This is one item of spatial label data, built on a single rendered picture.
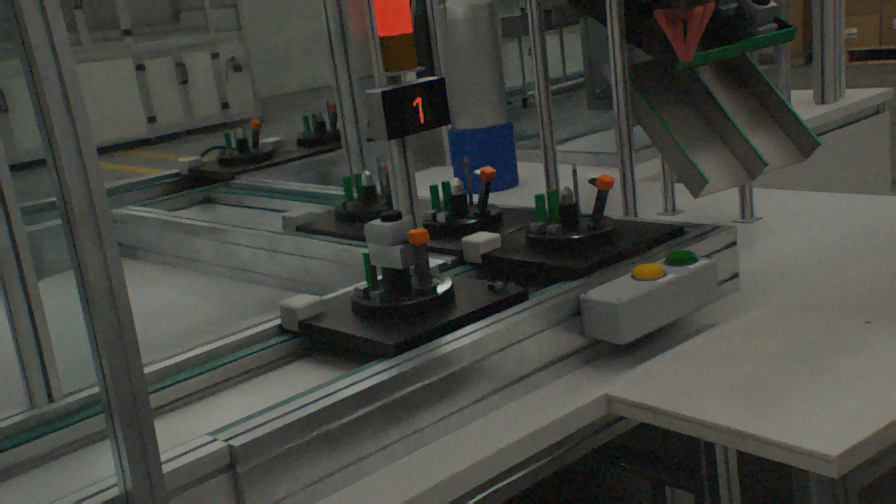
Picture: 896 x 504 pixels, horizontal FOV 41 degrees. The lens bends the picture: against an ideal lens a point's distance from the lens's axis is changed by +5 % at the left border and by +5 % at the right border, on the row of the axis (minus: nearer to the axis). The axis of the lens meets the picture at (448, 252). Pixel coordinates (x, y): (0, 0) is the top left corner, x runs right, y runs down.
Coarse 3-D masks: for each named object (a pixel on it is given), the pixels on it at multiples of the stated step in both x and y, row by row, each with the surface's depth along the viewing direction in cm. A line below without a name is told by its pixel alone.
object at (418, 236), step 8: (408, 232) 147; (416, 232) 146; (424, 232) 147; (408, 240) 148; (416, 240) 146; (424, 240) 147; (416, 248) 147; (424, 248) 147; (416, 256) 148; (424, 256) 147; (416, 264) 148; (424, 264) 148; (424, 272) 148; (424, 280) 148
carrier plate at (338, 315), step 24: (456, 288) 156; (480, 288) 155; (504, 288) 154; (336, 312) 153; (432, 312) 147; (456, 312) 146; (480, 312) 147; (312, 336) 150; (336, 336) 146; (360, 336) 142; (384, 336) 140; (408, 336) 139; (432, 336) 141
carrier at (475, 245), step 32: (576, 192) 179; (544, 224) 172; (576, 224) 173; (608, 224) 172; (640, 224) 177; (672, 224) 175; (480, 256) 173; (512, 256) 169; (544, 256) 166; (576, 256) 164; (608, 256) 162
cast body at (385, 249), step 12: (384, 216) 149; (396, 216) 149; (372, 228) 150; (384, 228) 149; (396, 228) 149; (408, 228) 150; (372, 240) 151; (384, 240) 149; (396, 240) 149; (372, 252) 152; (384, 252) 150; (396, 252) 148; (408, 252) 149; (372, 264) 153; (384, 264) 151; (396, 264) 149; (408, 264) 149
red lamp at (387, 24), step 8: (376, 0) 160; (384, 0) 160; (392, 0) 159; (400, 0) 160; (408, 0) 162; (376, 8) 161; (384, 8) 160; (392, 8) 160; (400, 8) 160; (408, 8) 161; (376, 16) 161; (384, 16) 160; (392, 16) 160; (400, 16) 160; (408, 16) 161; (384, 24) 161; (392, 24) 160; (400, 24) 160; (408, 24) 161; (384, 32) 161; (392, 32) 161; (400, 32) 161; (408, 32) 162
